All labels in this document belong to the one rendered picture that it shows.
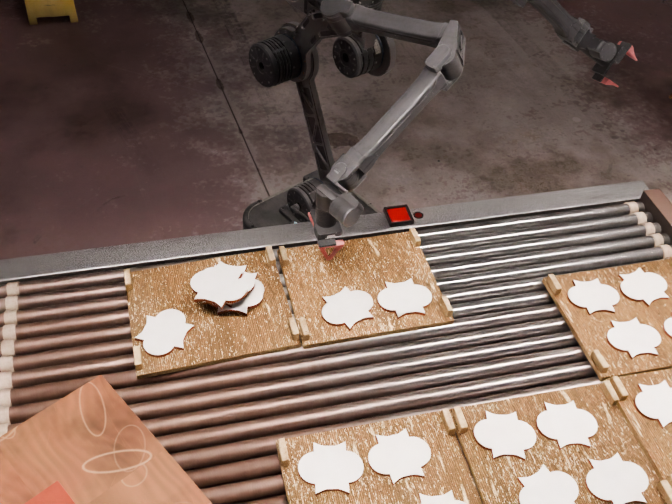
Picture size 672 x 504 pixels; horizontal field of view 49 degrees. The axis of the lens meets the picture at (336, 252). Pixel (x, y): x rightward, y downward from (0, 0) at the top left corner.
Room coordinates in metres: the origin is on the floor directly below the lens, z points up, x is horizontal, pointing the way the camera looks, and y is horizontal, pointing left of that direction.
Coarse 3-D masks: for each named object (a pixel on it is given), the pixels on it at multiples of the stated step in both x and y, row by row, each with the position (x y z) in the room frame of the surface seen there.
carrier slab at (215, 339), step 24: (192, 264) 1.40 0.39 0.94; (216, 264) 1.41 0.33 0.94; (240, 264) 1.41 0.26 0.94; (264, 264) 1.42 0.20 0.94; (144, 288) 1.30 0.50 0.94; (168, 288) 1.30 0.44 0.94; (264, 288) 1.33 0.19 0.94; (144, 312) 1.22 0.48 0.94; (192, 312) 1.23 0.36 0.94; (216, 312) 1.23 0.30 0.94; (264, 312) 1.25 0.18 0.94; (288, 312) 1.25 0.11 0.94; (192, 336) 1.15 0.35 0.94; (216, 336) 1.16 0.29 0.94; (240, 336) 1.16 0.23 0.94; (264, 336) 1.17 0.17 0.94; (288, 336) 1.17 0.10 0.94; (144, 360) 1.07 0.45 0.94; (168, 360) 1.07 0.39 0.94; (192, 360) 1.08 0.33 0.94; (216, 360) 1.08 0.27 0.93
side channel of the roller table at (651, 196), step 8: (648, 192) 1.85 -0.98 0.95; (656, 192) 1.86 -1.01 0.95; (640, 200) 1.85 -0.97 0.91; (648, 200) 1.82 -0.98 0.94; (656, 200) 1.82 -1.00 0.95; (664, 200) 1.82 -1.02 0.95; (648, 208) 1.81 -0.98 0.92; (656, 208) 1.78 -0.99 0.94; (664, 208) 1.78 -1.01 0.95; (656, 216) 1.77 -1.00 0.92; (664, 216) 1.74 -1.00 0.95; (664, 224) 1.73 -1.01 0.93; (664, 232) 1.71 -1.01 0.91
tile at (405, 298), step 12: (396, 288) 1.36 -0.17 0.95; (408, 288) 1.36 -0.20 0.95; (420, 288) 1.36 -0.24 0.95; (384, 300) 1.31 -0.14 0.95; (396, 300) 1.31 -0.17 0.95; (408, 300) 1.32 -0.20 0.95; (420, 300) 1.32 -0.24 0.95; (396, 312) 1.27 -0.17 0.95; (408, 312) 1.28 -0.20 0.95; (420, 312) 1.28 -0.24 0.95
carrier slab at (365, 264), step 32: (288, 256) 1.46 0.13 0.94; (320, 256) 1.47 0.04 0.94; (352, 256) 1.48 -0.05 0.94; (384, 256) 1.49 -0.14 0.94; (416, 256) 1.50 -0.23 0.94; (288, 288) 1.34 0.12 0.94; (320, 288) 1.35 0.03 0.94; (352, 288) 1.36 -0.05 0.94; (384, 288) 1.36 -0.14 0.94; (320, 320) 1.23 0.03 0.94; (384, 320) 1.25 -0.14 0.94; (416, 320) 1.26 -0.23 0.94; (448, 320) 1.27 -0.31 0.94
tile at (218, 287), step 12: (204, 276) 1.30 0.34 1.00; (216, 276) 1.30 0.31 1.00; (228, 276) 1.30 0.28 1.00; (240, 276) 1.31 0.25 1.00; (192, 288) 1.25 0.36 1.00; (204, 288) 1.25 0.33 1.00; (216, 288) 1.26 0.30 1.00; (228, 288) 1.26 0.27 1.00; (240, 288) 1.26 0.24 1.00; (204, 300) 1.22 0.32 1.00; (216, 300) 1.22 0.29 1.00; (228, 300) 1.22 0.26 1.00; (240, 300) 1.23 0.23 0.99
